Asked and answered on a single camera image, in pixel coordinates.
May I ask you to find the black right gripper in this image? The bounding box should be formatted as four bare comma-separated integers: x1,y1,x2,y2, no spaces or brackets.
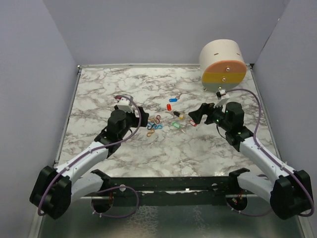
189,100,231,131

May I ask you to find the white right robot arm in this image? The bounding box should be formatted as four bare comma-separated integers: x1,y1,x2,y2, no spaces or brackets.
189,102,315,220

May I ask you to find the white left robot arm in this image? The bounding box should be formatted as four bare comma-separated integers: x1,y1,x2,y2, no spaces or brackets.
29,106,149,220

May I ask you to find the orange S carabiner lower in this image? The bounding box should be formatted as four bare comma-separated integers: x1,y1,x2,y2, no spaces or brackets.
147,129,155,137

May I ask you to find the green key tag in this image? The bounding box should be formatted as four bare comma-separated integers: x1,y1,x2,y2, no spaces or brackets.
172,122,181,128

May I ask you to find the cream cylindrical drum holder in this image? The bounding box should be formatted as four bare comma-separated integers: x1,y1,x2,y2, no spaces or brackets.
199,39,247,92

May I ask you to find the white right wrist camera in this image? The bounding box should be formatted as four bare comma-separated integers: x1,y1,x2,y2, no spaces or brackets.
214,89,230,108

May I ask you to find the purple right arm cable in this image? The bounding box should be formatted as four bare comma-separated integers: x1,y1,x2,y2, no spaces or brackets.
224,88,315,217

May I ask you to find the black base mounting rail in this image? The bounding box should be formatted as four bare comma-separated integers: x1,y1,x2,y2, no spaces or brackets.
89,170,248,207

